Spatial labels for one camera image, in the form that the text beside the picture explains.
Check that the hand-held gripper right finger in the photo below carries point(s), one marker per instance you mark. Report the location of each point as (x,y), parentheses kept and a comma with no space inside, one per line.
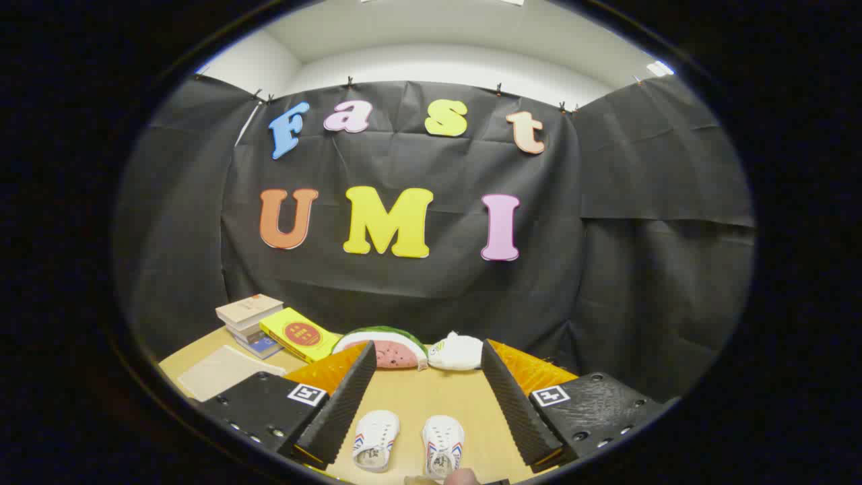
(515,411)

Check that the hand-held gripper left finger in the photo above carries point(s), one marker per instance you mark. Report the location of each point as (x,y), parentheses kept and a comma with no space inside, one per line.
(340,411)

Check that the white canvas shoe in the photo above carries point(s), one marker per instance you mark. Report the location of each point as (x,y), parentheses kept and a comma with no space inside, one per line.
(443,441)
(376,434)

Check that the beige fabric storage box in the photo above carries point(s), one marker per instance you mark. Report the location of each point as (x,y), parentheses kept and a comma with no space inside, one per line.
(222,370)

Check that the watermelon slice plush toy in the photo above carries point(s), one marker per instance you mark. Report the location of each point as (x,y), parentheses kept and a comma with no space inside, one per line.
(394,351)

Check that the white plush toy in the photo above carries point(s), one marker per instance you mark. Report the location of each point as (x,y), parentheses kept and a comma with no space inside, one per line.
(458,353)

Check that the yellow book with red circle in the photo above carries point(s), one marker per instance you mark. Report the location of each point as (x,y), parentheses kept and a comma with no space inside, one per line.
(302,334)

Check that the blue book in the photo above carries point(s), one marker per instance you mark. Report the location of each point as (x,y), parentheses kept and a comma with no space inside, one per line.
(261,347)

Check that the grey book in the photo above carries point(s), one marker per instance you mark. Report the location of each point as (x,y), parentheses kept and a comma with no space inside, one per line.
(244,333)

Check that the beige paperback book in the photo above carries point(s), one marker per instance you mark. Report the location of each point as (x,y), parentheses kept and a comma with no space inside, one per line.
(248,308)

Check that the white ceiling light panel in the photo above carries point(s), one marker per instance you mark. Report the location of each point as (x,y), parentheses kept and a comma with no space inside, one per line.
(660,69)

